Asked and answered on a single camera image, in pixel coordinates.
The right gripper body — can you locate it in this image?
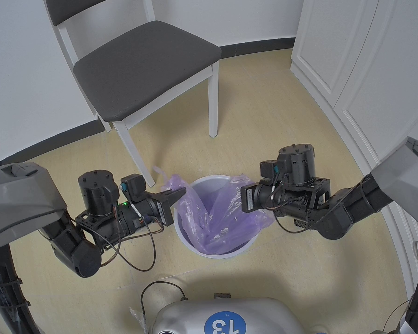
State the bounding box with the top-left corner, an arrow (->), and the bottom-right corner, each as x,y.
240,182 -> 283,215

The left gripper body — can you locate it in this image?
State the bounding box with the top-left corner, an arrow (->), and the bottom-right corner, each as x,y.
119,193 -> 177,236

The purple plastic bag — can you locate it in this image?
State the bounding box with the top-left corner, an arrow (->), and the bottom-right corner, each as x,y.
153,166 -> 274,255

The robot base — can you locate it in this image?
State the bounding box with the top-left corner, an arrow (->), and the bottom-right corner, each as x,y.
153,297 -> 307,334

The white trash bin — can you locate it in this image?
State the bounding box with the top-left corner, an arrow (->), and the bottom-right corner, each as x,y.
173,175 -> 275,259

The grey and white chair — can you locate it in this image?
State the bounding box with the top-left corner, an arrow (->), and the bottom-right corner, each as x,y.
38,0 -> 222,188

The white wardrobe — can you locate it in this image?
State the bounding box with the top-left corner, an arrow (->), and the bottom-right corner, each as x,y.
291,0 -> 418,291

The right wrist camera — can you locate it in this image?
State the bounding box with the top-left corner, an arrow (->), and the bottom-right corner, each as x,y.
259,159 -> 283,187

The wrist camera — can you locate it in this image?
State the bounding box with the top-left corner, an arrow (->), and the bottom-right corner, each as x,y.
120,174 -> 149,202
259,159 -> 283,187

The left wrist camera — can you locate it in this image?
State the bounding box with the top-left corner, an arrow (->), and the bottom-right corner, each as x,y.
120,174 -> 149,202

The black cable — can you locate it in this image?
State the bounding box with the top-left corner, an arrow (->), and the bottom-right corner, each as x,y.
140,281 -> 189,313
99,218 -> 158,271

